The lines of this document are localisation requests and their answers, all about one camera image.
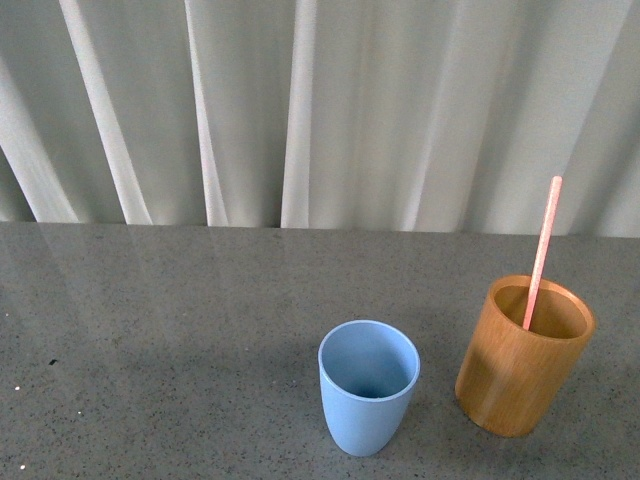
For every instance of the blue plastic cup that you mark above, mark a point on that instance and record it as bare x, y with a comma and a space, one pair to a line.
368, 371

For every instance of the bamboo chopstick holder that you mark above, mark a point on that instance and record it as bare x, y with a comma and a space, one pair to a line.
509, 375

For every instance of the white curtain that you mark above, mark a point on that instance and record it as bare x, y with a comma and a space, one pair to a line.
436, 116

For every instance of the pink chopstick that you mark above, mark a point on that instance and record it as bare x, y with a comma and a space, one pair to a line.
542, 248

